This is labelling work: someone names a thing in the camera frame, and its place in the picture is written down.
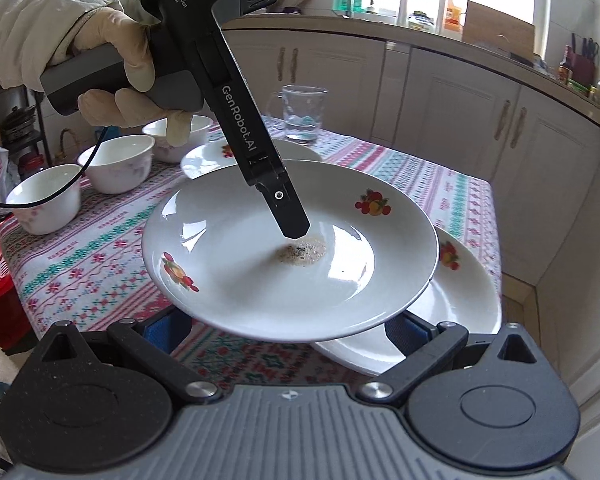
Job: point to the white bowl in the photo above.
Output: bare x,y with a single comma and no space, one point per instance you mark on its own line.
115,165
42,205
160,142

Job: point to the wooden cutting board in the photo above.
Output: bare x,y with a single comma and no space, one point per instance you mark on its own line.
500,30

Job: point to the knife block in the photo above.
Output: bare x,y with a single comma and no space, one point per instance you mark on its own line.
582,62

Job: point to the white plate with fruit print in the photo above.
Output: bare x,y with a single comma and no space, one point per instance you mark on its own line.
240,300
462,310
205,160

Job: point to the patterned tablecloth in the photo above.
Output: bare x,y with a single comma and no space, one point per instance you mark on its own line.
95,260

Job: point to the cream kitchen cabinets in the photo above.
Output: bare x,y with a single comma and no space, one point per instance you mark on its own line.
455,110

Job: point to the person's left forearm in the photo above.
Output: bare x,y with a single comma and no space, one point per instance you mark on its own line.
25,25

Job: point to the clear glass mug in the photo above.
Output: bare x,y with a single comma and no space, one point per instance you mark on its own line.
302,115

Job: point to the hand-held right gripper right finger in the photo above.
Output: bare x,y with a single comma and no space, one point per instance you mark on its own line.
405,331

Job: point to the person's left hand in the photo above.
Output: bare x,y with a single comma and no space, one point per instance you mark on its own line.
135,50

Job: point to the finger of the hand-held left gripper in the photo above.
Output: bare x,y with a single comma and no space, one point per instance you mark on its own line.
290,215

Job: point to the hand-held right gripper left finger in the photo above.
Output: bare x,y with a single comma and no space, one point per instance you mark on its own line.
158,329

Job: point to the orange bottle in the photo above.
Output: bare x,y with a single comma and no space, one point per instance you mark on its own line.
453,12

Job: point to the dark cooking pot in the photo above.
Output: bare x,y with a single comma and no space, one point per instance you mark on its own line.
17,121

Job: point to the red-lid jar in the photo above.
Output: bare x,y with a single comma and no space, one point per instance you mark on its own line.
31,164

